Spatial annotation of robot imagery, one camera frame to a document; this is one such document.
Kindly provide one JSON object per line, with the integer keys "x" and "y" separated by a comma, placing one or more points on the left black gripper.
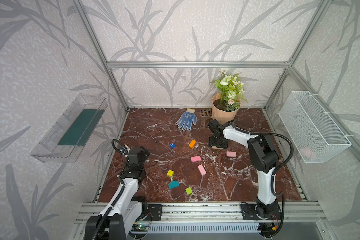
{"x": 130, "y": 173}

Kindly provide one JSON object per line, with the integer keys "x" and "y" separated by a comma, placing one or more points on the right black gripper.
{"x": 217, "y": 141}

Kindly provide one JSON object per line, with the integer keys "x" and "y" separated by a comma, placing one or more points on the natural wood block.
{"x": 213, "y": 147}

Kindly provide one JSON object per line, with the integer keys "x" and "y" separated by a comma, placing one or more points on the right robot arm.
{"x": 263, "y": 155}

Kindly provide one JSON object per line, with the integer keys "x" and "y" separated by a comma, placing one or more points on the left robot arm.
{"x": 116, "y": 220}

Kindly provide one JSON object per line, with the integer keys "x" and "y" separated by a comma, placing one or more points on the orange wood block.
{"x": 192, "y": 144}

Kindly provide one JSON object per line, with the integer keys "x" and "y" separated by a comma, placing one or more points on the pink long block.
{"x": 202, "y": 170}

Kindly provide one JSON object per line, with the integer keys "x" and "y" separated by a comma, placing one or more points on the yellow cube block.
{"x": 170, "y": 173}

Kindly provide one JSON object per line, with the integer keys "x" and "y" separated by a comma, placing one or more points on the teal block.
{"x": 173, "y": 184}

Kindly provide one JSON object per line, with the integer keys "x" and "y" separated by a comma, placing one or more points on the green cube block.
{"x": 189, "y": 191}

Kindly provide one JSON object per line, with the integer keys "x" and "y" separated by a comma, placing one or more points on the brown slotted plastic scoop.
{"x": 205, "y": 115}

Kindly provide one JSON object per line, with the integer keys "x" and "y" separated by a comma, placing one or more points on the flower pot with plant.
{"x": 226, "y": 103}

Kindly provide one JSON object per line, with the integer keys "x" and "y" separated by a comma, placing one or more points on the blue dotted work glove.
{"x": 187, "y": 120}

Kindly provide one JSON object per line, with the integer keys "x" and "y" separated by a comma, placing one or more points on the green circuit board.
{"x": 140, "y": 228}

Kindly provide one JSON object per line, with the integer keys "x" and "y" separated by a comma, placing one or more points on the pink object in basket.
{"x": 306, "y": 152}

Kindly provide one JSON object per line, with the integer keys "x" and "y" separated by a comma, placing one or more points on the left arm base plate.
{"x": 154, "y": 212}

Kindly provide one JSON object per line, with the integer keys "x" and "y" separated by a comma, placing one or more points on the clear plastic wall shelf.
{"x": 67, "y": 138}

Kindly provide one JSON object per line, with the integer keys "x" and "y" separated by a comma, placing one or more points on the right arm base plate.
{"x": 250, "y": 211}

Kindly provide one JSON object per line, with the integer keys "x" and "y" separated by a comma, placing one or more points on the white wire mesh basket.
{"x": 310, "y": 125}

